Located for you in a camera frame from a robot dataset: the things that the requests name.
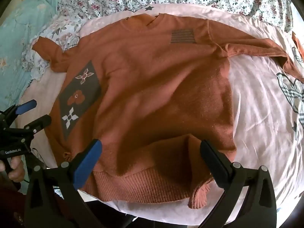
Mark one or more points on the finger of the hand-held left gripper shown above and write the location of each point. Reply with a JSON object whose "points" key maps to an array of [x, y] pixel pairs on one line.
{"points": [[40, 122], [26, 106]]}

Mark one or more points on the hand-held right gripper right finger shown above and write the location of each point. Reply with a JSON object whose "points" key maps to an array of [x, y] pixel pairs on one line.
{"points": [[215, 165]]}

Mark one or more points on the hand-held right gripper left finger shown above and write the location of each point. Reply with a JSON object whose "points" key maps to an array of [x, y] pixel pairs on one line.
{"points": [[87, 162]]}

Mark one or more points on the orange knit sweater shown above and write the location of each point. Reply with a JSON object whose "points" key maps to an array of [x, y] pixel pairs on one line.
{"points": [[154, 87]]}

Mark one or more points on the person's left hand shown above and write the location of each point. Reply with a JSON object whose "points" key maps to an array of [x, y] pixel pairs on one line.
{"points": [[15, 171]]}

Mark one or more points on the person's dark red clothing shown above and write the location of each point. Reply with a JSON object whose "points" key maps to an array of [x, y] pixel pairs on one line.
{"points": [[10, 206]]}

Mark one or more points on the pink blanket with plaid hearts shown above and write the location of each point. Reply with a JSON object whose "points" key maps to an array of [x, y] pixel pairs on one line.
{"points": [[261, 123]]}

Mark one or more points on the teal floral bedsheet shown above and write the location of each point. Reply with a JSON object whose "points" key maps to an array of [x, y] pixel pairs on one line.
{"points": [[19, 40]]}

